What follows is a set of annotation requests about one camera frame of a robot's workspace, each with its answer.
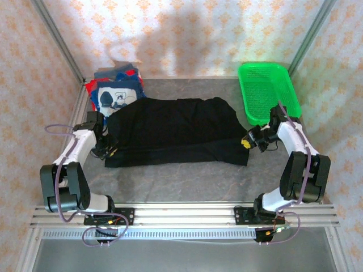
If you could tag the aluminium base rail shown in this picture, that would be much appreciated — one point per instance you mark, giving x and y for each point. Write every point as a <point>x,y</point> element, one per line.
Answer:
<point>184,215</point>

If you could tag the grey metal shelf panel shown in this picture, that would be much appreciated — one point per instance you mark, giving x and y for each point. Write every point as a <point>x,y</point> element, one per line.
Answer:
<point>184,258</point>

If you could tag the black t-shirt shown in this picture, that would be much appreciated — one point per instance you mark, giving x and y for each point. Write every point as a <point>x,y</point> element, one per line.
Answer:
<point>175,130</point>

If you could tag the green plastic mesh basket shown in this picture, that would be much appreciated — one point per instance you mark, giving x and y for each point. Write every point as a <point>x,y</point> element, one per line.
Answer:
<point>263,90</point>

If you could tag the folded slate blue t-shirt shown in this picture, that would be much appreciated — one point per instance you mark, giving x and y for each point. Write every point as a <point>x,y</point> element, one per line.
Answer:
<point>105,74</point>

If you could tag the folded royal blue t-shirt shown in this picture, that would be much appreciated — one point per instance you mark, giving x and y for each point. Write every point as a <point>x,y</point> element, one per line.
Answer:
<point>124,76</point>

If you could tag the aluminium frame post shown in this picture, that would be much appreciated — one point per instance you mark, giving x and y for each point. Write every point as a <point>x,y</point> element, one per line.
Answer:
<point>312,34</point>
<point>56,34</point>

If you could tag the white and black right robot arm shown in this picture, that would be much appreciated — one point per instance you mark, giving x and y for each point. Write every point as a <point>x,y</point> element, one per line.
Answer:
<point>292,136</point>

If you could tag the folded red t-shirt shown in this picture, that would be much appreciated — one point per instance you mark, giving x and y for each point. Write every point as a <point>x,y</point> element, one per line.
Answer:
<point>90,90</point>

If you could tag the aluminium lower frame rail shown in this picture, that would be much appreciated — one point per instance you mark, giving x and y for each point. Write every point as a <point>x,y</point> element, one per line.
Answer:
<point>337,252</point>
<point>29,252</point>

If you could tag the folded cartoon print t-shirt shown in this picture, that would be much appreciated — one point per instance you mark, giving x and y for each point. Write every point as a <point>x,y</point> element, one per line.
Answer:
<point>116,97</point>

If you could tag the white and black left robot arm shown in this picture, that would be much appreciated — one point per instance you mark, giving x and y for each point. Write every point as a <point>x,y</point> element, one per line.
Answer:
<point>82,141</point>

